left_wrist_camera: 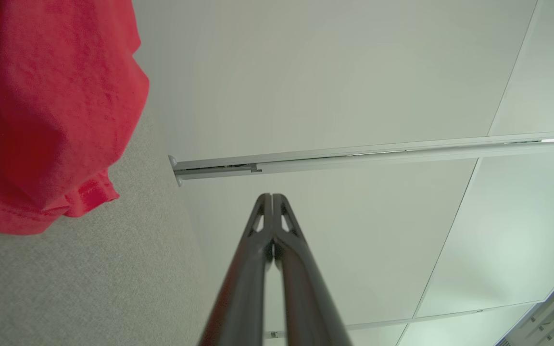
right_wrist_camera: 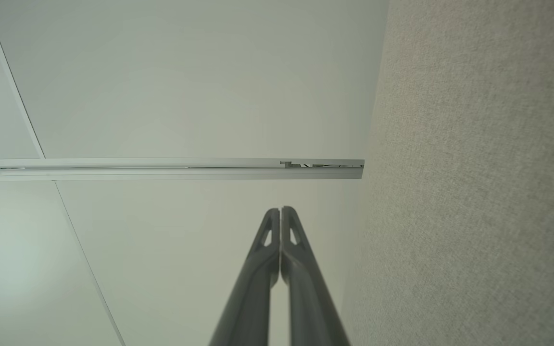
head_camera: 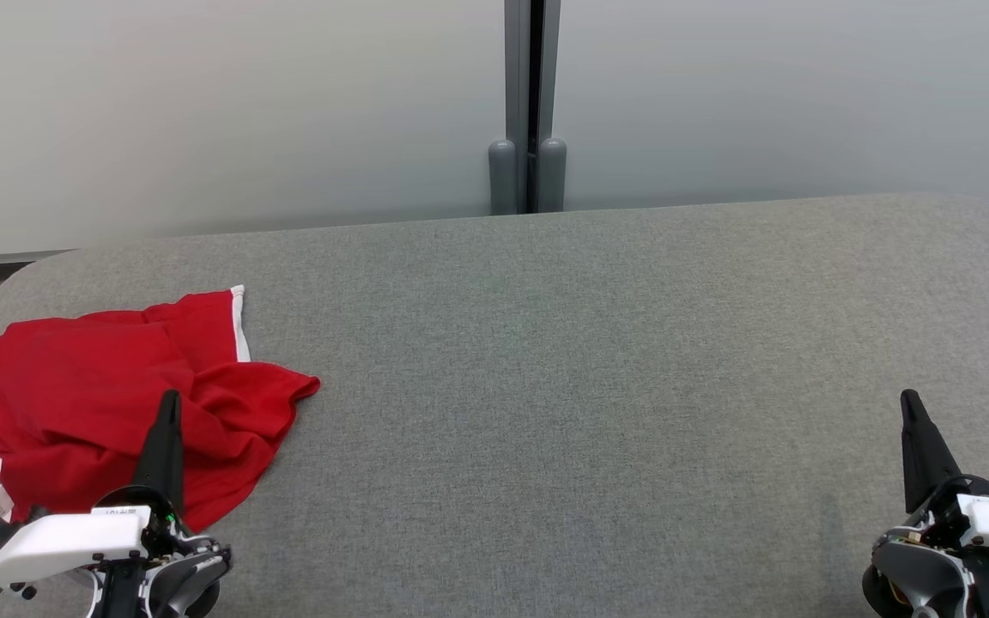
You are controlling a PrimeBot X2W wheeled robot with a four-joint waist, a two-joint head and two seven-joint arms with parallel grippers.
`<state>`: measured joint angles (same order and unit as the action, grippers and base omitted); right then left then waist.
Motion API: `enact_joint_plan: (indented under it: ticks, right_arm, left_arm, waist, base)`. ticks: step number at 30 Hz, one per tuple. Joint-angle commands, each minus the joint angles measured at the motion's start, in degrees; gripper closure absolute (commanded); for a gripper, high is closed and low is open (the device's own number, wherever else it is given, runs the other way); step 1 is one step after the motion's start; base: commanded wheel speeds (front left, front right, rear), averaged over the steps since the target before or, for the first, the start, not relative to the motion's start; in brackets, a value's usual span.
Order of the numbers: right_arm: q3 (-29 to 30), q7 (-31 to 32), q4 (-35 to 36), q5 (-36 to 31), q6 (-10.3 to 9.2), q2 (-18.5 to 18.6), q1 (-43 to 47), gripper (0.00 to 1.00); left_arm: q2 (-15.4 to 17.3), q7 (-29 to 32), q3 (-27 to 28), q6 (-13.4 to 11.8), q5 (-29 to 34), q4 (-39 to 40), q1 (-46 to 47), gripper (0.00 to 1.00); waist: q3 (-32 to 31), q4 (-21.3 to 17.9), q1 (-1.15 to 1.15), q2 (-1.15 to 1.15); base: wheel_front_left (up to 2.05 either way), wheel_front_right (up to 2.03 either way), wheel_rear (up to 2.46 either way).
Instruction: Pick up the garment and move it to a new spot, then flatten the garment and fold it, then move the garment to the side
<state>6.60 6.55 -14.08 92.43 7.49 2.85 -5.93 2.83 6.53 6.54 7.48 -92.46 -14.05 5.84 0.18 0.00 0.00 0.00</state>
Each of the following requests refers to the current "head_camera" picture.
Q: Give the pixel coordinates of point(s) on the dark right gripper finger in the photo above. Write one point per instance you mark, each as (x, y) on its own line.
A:
(922, 455)

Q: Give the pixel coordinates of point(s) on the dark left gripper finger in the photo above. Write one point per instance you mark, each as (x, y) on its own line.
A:
(164, 455)

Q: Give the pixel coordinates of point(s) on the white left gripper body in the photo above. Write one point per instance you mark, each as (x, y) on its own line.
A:
(65, 541)

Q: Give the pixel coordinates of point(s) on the red Bulls basketball jersey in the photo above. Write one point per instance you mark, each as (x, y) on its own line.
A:
(237, 429)

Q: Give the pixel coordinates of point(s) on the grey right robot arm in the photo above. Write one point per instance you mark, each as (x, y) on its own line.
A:
(907, 566)

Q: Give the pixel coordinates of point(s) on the grey cylindrical post foot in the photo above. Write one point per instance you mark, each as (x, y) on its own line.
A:
(552, 176)
(501, 176)

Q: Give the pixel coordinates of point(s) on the grey partition post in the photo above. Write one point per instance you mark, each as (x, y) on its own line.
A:
(532, 69)

